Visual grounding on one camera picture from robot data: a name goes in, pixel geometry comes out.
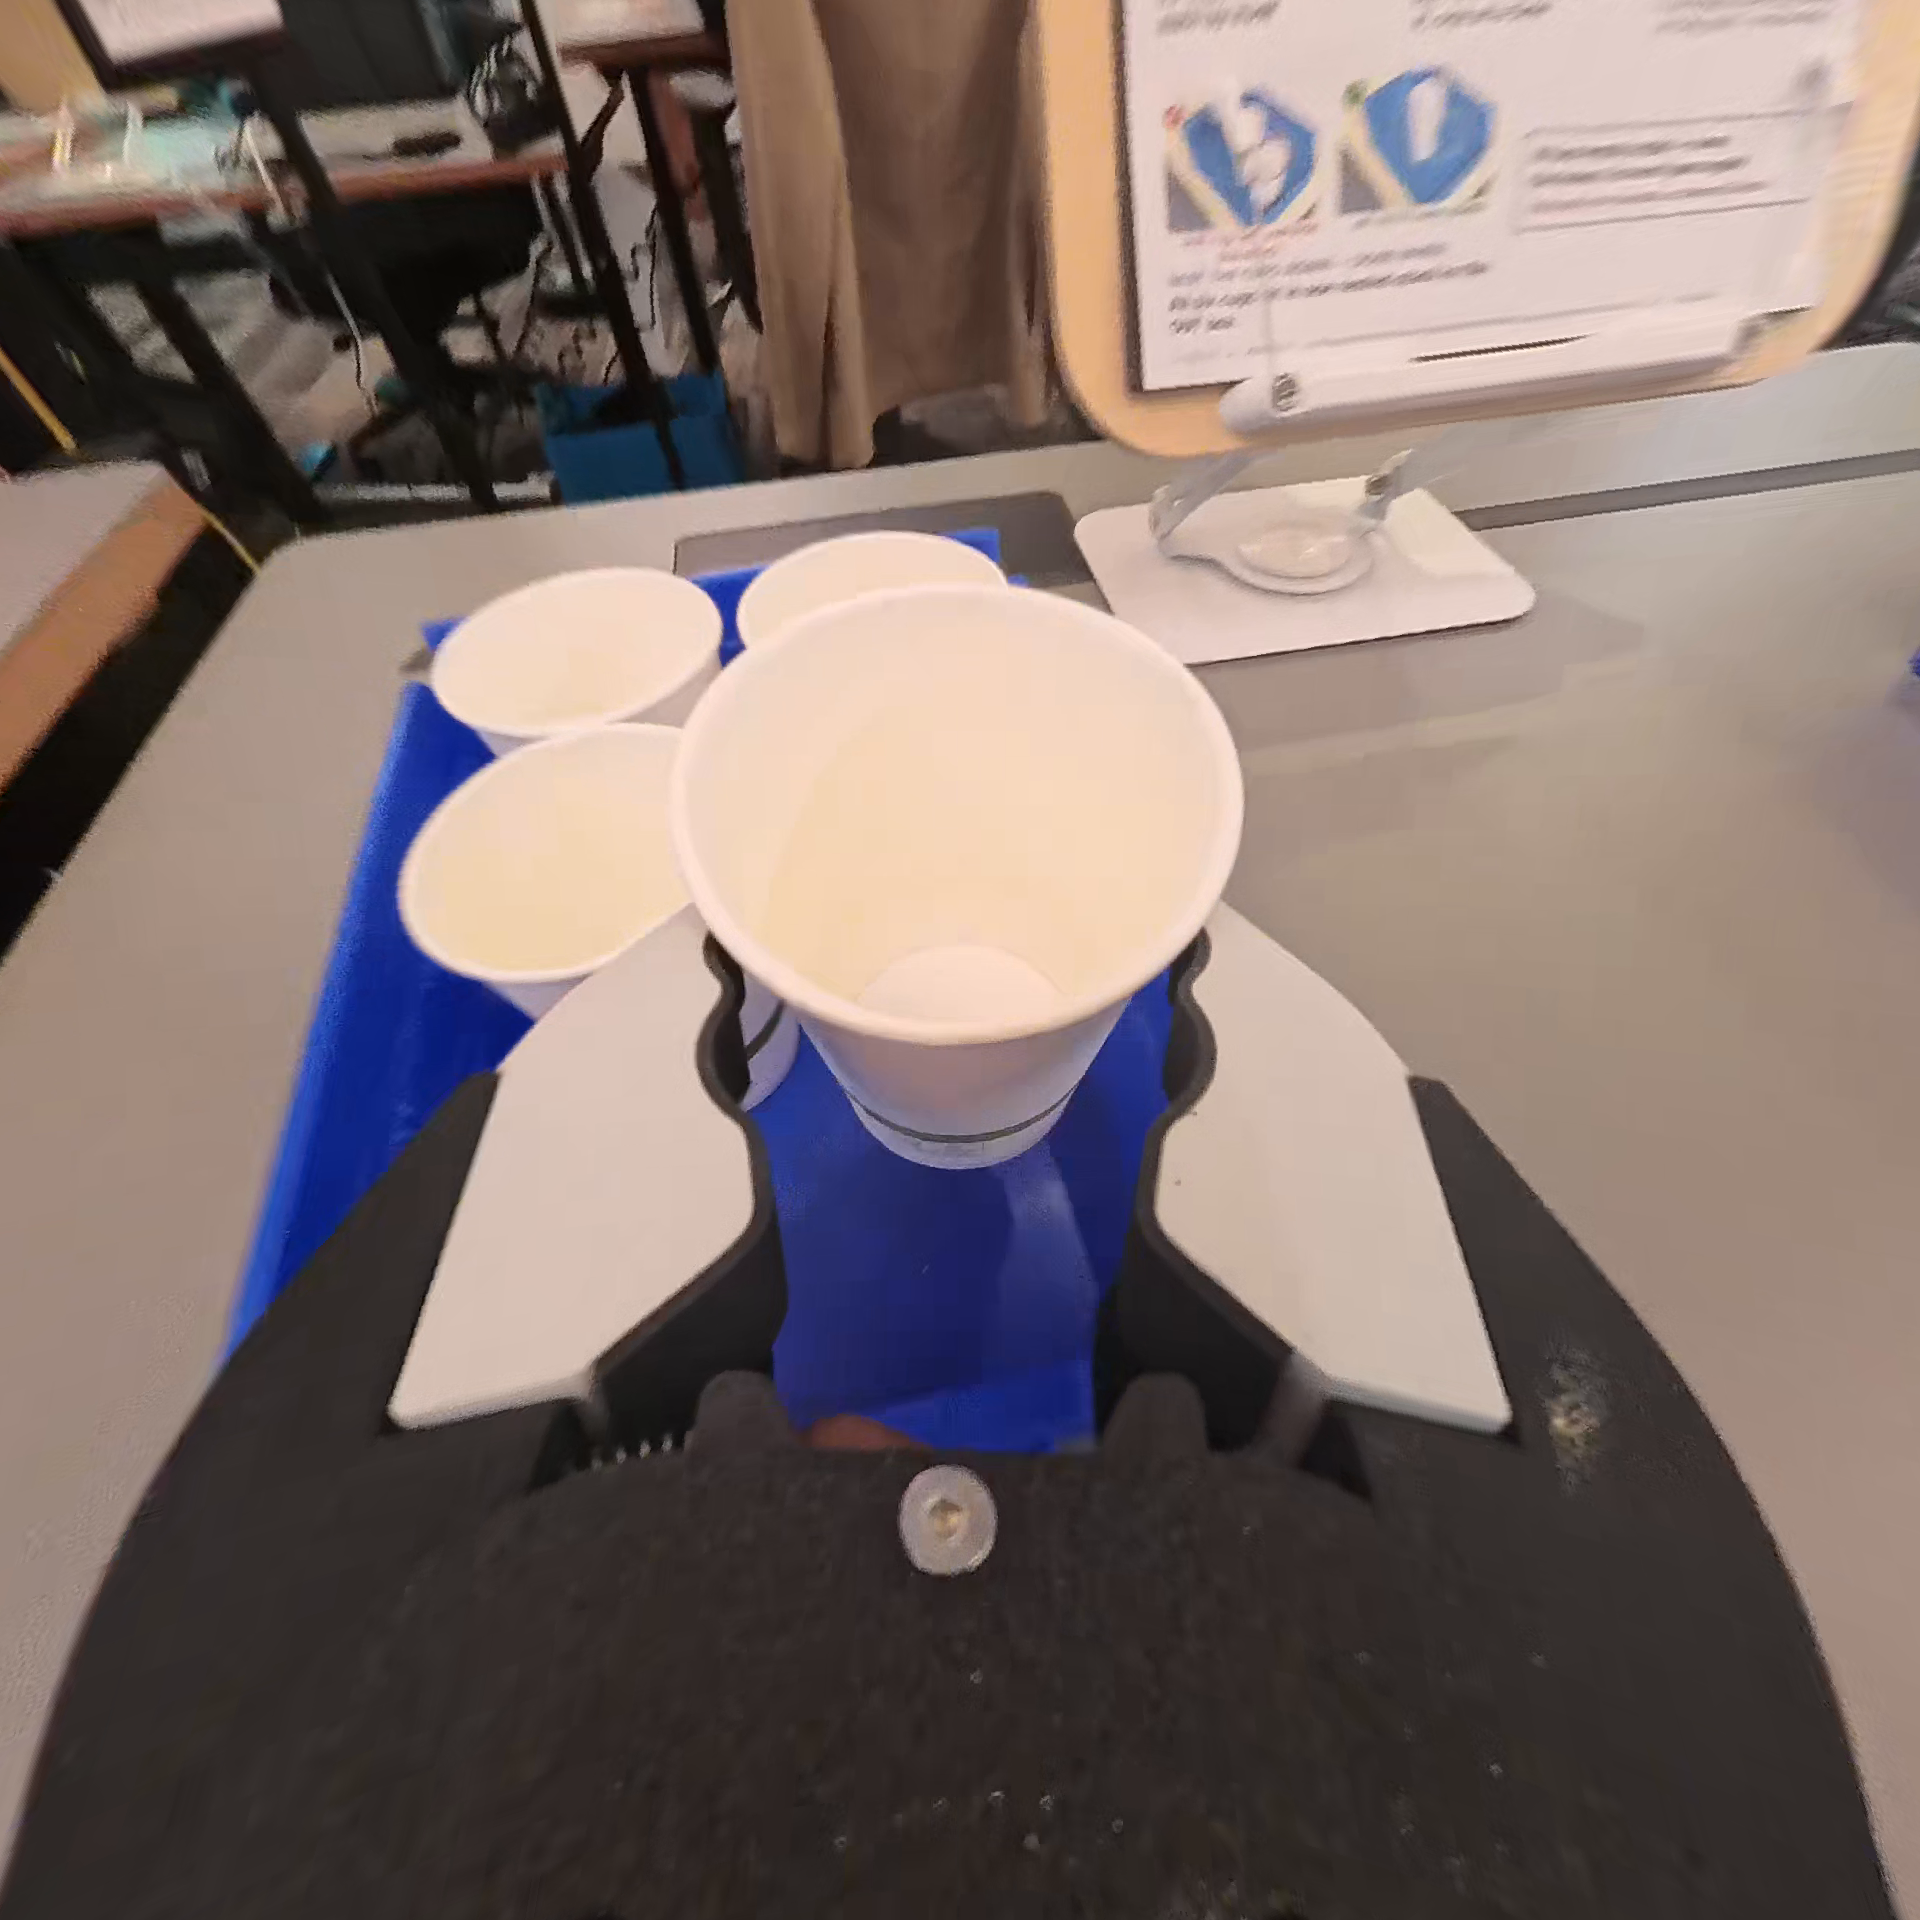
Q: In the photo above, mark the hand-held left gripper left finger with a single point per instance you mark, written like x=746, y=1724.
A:
x=601, y=1233

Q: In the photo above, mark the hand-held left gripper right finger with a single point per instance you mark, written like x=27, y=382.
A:
x=1320, y=1243

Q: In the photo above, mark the blue plastic bin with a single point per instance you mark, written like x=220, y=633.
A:
x=373, y=1079

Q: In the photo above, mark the white paper cup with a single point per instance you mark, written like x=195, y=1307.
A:
x=854, y=578
x=961, y=780
x=537, y=872
x=573, y=659

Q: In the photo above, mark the instruction sheet on tablet stand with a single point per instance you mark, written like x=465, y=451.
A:
x=1425, y=599

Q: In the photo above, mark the blue fabric bag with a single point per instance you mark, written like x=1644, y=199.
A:
x=632, y=441

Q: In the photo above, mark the grey side table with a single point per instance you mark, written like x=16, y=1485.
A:
x=73, y=556

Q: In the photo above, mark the printed instruction sheet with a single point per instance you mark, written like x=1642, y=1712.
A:
x=1500, y=303

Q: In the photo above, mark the beige hanging coat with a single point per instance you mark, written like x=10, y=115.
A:
x=882, y=225

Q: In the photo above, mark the dark wooden desk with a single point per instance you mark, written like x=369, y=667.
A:
x=449, y=169

